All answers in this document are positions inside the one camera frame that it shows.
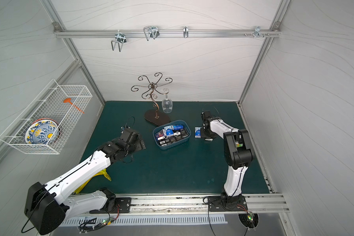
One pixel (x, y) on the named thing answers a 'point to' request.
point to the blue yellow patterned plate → (44, 131)
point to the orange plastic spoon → (68, 100)
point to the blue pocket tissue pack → (197, 132)
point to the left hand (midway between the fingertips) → (139, 144)
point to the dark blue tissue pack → (178, 127)
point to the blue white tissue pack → (168, 131)
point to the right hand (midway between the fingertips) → (208, 134)
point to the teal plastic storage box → (180, 136)
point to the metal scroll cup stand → (155, 117)
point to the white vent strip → (97, 221)
